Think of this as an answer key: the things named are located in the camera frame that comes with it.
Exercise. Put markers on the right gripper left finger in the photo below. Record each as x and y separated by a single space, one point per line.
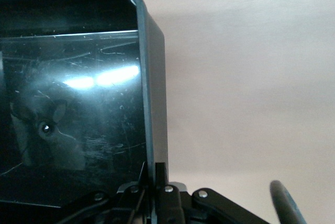
125 208

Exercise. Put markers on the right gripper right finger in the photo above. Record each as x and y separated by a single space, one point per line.
170 208

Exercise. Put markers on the black plastic box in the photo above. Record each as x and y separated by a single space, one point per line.
78 90

